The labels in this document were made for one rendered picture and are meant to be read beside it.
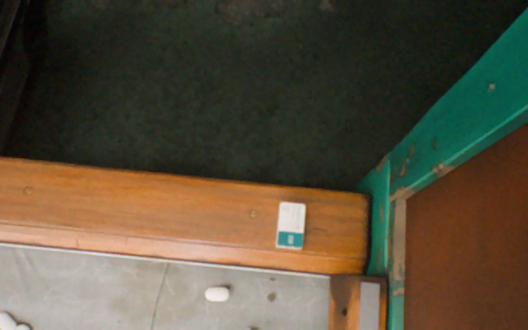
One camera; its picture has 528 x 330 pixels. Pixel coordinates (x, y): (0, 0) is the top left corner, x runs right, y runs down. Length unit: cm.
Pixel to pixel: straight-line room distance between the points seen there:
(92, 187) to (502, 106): 54
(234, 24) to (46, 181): 107
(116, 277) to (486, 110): 53
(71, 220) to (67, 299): 11
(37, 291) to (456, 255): 55
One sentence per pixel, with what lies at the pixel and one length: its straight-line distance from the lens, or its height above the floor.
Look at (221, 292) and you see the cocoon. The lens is 70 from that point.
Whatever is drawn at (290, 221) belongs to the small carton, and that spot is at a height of 78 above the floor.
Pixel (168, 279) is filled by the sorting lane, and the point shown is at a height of 74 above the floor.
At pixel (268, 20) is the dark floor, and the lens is 171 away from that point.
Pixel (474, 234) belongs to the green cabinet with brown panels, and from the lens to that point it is 45.
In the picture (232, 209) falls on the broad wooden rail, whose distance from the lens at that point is 71.
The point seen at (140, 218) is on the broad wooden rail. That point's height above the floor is 76.
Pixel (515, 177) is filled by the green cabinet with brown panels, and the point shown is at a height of 112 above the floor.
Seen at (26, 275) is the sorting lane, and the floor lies 74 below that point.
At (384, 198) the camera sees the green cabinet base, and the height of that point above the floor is 82.
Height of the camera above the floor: 146
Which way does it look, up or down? 75 degrees down
